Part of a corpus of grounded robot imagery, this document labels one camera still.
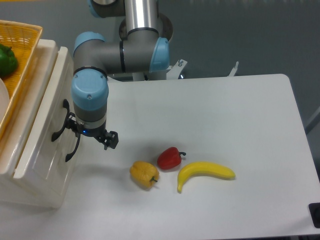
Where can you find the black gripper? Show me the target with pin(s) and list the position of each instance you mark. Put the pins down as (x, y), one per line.
(109, 139)

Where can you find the white top drawer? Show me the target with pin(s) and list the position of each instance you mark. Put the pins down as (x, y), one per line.
(42, 166)

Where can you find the white drawer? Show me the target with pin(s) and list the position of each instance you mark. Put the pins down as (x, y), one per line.
(67, 160)
(42, 166)

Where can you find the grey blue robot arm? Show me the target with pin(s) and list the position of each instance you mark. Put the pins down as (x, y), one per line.
(143, 50)

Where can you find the white lower drawer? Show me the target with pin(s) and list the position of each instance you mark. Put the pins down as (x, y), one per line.
(67, 160)

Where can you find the white drawer cabinet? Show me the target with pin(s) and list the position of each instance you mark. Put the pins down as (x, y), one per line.
(17, 132)

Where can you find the yellow bell pepper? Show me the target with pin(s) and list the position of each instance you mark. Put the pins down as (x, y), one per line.
(144, 173)

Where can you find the red bell pepper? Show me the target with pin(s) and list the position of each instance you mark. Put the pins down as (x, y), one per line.
(170, 158)

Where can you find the white plate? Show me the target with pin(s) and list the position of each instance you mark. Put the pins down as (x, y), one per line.
(4, 99)

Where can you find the green bell pepper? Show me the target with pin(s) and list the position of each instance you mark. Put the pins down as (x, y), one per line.
(8, 61)

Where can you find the yellow woven basket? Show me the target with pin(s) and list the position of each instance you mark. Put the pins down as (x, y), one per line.
(23, 39)

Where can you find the yellow banana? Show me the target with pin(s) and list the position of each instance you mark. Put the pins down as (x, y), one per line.
(201, 168)

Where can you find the black corner object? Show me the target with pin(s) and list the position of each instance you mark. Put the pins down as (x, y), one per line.
(314, 209)

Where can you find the white metal bracket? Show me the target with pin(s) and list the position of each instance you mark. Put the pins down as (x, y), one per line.
(234, 70)

